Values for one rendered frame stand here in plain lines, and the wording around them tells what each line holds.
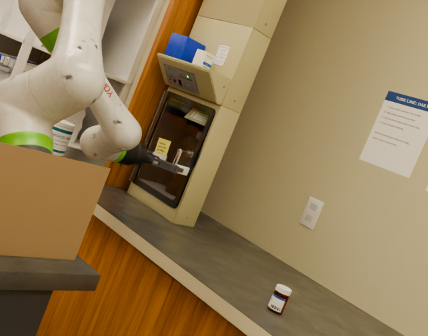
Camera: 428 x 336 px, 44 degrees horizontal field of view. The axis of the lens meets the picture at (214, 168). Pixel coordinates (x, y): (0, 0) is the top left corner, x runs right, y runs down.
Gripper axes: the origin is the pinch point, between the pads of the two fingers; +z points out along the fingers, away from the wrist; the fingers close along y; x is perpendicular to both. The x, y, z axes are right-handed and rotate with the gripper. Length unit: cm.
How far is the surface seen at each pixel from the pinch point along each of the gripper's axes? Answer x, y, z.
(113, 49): -36, 140, 48
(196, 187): 5.2, -5.4, 9.6
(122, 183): 18.3, 31.6, 5.6
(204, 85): -31.0, -0.3, -1.4
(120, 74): -24, 124, 48
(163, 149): -2.7, 13.9, 4.4
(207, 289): 21, -57, -25
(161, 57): -35.0, 23.5, -5.4
